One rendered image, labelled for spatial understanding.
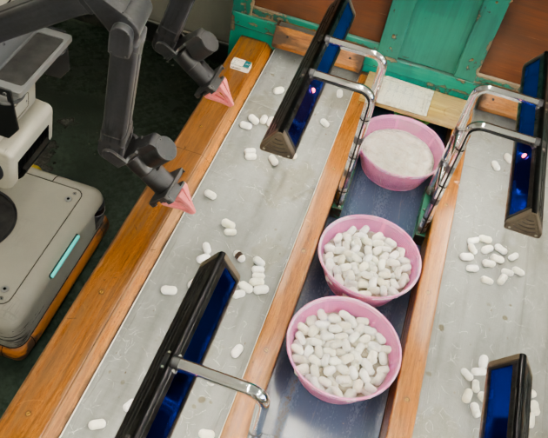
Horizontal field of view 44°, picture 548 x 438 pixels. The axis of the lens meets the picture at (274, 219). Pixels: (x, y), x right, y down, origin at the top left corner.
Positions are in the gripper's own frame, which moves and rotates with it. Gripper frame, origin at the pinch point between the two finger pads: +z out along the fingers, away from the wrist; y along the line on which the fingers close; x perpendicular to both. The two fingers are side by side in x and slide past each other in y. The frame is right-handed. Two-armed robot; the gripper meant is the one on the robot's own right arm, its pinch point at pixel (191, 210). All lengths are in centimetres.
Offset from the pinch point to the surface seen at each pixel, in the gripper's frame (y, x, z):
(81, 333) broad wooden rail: -35.2, 13.8, -3.0
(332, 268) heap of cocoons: 6.0, -14.8, 35.4
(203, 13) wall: 164, 85, -2
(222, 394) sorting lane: -36.4, -6.3, 23.8
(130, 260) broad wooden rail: -13.2, 13.1, -1.7
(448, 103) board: 80, -30, 47
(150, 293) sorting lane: -18.5, 10.0, 5.5
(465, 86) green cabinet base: 85, -35, 47
